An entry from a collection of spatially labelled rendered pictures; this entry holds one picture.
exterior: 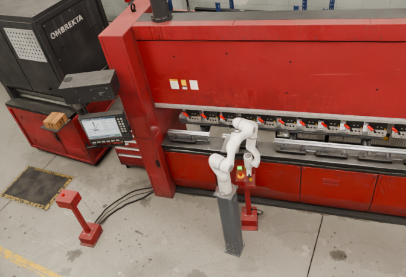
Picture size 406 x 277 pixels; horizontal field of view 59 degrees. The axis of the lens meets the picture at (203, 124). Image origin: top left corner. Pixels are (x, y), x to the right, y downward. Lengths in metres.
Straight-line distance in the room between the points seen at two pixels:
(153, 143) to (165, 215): 1.02
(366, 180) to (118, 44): 2.75
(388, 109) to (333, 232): 1.56
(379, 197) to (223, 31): 2.36
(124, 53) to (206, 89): 0.86
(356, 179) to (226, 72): 1.72
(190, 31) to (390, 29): 1.59
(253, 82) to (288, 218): 1.77
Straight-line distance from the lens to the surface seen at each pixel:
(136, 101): 3.69
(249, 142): 3.34
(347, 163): 3.81
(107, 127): 3.69
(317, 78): 3.28
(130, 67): 3.46
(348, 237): 4.34
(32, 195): 5.61
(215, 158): 3.07
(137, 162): 5.03
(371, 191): 4.10
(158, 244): 4.38
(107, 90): 3.43
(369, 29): 3.05
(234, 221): 3.63
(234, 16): 3.26
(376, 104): 3.46
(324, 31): 3.04
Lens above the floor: 3.60
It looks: 40 degrees down
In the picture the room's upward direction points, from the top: 11 degrees counter-clockwise
